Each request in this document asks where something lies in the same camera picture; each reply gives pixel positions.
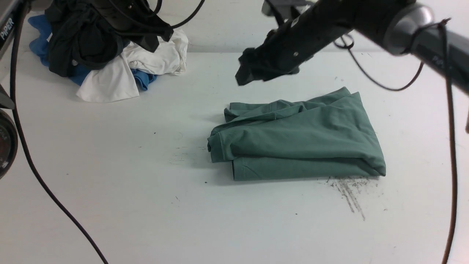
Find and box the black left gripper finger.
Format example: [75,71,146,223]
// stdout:
[127,31,159,52]
[156,24,174,42]

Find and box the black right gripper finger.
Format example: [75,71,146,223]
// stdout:
[235,47,300,86]

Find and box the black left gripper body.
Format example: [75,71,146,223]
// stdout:
[90,0,165,35]

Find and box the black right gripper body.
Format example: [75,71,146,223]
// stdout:
[263,0,365,74]

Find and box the green long-sleeved shirt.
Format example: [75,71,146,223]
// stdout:
[207,87,387,182]

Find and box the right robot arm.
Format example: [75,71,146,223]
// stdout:
[236,0,469,94]

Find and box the white crumpled garment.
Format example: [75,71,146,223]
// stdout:
[76,29,189,103]

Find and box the dark green crumpled garment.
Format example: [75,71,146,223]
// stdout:
[45,0,129,77]

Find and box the blue crumpled garment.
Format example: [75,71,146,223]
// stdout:
[28,14,157,91]

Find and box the black left camera cable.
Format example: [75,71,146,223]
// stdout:
[106,0,206,30]

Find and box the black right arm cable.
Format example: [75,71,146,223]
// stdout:
[333,18,458,264]

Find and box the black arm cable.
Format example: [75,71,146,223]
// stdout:
[10,0,109,264]
[333,18,458,264]

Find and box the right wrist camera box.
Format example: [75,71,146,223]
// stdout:
[261,0,316,26]

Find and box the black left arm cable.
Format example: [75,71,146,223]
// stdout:
[10,0,109,264]

